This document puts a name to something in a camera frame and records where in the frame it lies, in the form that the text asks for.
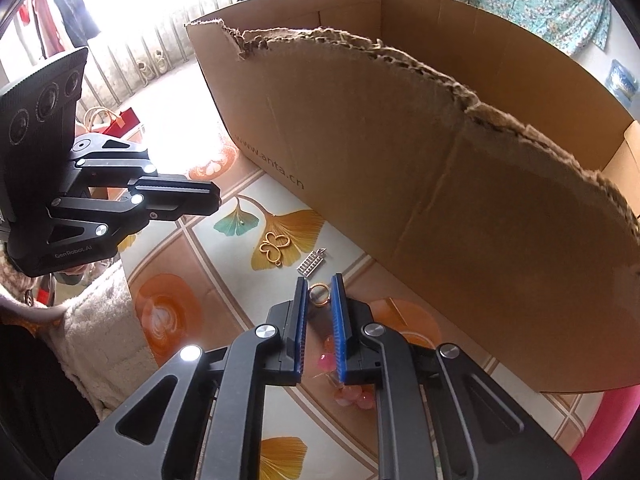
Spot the patterned tablecloth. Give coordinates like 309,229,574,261
115,130,601,480

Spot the balcony railing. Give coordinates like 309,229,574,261
80,0,201,106

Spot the brown cardboard box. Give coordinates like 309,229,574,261
185,0,640,395

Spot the pink bead bracelet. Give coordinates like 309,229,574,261
314,336,375,409

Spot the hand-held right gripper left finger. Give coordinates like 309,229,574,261
53,276,309,480

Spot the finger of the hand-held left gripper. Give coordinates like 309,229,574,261
64,132,222,202
45,194,222,248

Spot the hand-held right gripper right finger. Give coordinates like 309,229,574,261
330,273,582,480

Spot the gold clover pendant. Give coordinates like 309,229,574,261
259,232,293,267

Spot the red hanging garment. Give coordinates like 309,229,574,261
17,0,66,58

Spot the dark hanging garment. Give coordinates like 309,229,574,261
47,0,101,48

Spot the gold keyring with chain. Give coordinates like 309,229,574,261
307,282,333,307

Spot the fuzzy beige sweater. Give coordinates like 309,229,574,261
0,255,157,413

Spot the teal floral curtain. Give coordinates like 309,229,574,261
434,0,613,57

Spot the silver abacus charm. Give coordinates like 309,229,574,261
298,247,328,277

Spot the red gift bag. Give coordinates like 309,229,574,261
82,106,147,142

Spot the blue water jug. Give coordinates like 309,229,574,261
606,59,640,107

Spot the pink blanket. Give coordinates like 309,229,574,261
570,387,640,480

